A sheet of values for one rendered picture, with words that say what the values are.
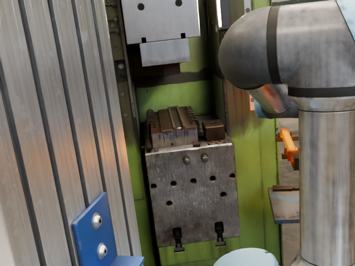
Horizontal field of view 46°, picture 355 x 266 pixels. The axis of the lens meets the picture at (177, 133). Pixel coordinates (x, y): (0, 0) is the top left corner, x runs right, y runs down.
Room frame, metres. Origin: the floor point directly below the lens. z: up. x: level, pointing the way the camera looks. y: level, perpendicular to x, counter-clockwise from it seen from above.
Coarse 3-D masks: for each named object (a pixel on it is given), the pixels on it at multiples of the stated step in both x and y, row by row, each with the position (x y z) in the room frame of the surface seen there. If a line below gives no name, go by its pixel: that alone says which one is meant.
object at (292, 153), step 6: (282, 132) 1.65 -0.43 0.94; (288, 132) 1.64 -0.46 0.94; (288, 138) 1.56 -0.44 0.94; (288, 144) 1.49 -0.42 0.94; (288, 150) 1.43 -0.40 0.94; (294, 150) 1.39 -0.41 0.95; (288, 156) 1.39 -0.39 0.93; (294, 156) 1.33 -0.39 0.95; (294, 162) 1.34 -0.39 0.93; (294, 168) 1.31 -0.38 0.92
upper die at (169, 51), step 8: (144, 40) 1.90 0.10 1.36; (168, 40) 1.72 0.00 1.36; (176, 40) 1.72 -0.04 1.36; (184, 40) 1.72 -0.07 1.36; (144, 48) 1.71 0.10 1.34; (152, 48) 1.71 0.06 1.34; (160, 48) 1.72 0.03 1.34; (168, 48) 1.72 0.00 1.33; (176, 48) 1.72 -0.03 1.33; (184, 48) 1.72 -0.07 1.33; (144, 56) 1.71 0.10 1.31; (152, 56) 1.71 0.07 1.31; (160, 56) 1.72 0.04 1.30; (168, 56) 1.72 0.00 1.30; (176, 56) 1.72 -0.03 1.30; (184, 56) 1.72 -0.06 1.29; (144, 64) 1.71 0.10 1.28; (152, 64) 1.71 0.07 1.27; (160, 64) 1.72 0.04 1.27
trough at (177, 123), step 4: (172, 108) 2.12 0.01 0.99; (176, 108) 2.08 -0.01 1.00; (172, 112) 2.05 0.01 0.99; (176, 112) 2.04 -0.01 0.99; (172, 116) 1.97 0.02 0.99; (176, 116) 1.96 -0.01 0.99; (176, 120) 1.88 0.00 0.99; (180, 120) 1.86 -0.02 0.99; (176, 124) 1.81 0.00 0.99; (180, 124) 1.80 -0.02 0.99; (176, 128) 1.74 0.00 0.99; (180, 128) 1.73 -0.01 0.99
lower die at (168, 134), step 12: (168, 108) 2.10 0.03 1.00; (180, 108) 2.10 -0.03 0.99; (156, 120) 1.95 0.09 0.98; (168, 120) 1.88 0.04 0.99; (156, 132) 1.73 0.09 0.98; (168, 132) 1.72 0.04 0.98; (180, 132) 1.72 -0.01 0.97; (192, 132) 1.72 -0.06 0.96; (156, 144) 1.71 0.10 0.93; (168, 144) 1.71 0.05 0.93; (180, 144) 1.72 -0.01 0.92
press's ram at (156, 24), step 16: (128, 0) 1.71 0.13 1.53; (144, 0) 1.71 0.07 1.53; (160, 0) 1.72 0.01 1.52; (176, 0) 1.73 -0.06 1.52; (192, 0) 1.72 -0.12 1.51; (128, 16) 1.71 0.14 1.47; (144, 16) 1.71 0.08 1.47; (160, 16) 1.72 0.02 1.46; (176, 16) 1.72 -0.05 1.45; (192, 16) 1.72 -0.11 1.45; (128, 32) 1.71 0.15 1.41; (144, 32) 1.71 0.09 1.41; (160, 32) 1.72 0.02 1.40; (176, 32) 1.72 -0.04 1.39; (192, 32) 1.72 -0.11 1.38
